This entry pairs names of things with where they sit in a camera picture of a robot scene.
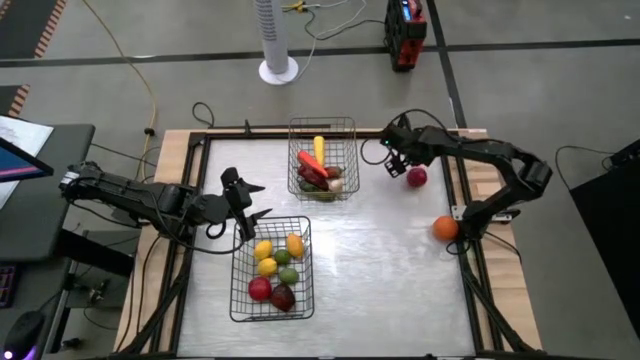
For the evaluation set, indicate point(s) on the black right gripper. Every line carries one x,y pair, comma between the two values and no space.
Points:
407,142

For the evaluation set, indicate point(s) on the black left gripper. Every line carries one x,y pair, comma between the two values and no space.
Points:
235,200

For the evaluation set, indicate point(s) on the yellow lemon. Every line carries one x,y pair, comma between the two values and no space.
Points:
263,249
267,266

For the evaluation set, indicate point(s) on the dark green vegetable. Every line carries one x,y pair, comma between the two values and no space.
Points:
306,187

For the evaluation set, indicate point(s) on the yellow orange mango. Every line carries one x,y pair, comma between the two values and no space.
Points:
295,245

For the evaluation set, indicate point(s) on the green lime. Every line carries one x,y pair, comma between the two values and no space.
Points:
282,256
288,275

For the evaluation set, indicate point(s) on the small red vegetable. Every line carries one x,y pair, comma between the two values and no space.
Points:
333,172

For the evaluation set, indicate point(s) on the pale garlic bulb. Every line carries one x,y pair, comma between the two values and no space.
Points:
335,184

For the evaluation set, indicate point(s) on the dark red pepper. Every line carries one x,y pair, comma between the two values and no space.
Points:
312,178

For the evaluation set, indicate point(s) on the orange-red pepper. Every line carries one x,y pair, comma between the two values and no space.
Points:
310,162

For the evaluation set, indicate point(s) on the light green vegetable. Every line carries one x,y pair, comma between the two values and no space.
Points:
325,196

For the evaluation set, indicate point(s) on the yellow corn cob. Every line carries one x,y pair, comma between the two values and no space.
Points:
319,147

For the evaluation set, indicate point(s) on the red apple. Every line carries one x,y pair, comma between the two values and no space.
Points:
260,288

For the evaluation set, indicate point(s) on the dark maroon fruit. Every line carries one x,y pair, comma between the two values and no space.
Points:
283,297

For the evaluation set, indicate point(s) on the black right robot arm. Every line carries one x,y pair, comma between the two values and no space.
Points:
525,175

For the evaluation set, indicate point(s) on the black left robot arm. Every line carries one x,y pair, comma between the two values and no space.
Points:
150,197

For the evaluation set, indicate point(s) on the red round fruit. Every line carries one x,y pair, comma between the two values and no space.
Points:
416,177

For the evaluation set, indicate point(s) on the orange fruit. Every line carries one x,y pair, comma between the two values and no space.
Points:
445,228

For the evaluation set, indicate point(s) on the red black battery box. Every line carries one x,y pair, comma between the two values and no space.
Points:
407,45

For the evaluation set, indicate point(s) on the wooden table board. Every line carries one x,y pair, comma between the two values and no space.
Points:
515,260

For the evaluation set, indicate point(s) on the white tower fan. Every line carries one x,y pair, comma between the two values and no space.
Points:
272,30

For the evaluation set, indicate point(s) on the yellow power plug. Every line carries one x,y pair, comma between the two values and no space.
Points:
295,6

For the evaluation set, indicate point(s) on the black desk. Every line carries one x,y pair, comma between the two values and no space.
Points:
60,200

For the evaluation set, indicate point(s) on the black case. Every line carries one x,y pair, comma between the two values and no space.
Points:
610,225

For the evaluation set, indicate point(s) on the computer monitor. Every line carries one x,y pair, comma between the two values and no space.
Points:
20,162

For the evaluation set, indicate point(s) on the white paper sheet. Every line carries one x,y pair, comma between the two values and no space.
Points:
25,132

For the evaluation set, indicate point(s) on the black keyboard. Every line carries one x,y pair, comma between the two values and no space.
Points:
7,285

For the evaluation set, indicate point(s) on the black computer mouse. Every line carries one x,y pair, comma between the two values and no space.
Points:
22,332

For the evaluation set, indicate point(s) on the black striped floor mat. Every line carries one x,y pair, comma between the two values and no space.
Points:
7,97
25,25

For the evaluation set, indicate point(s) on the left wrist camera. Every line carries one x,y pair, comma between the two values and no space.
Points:
230,176

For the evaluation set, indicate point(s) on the black aluminium table frame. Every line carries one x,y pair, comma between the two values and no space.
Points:
250,135

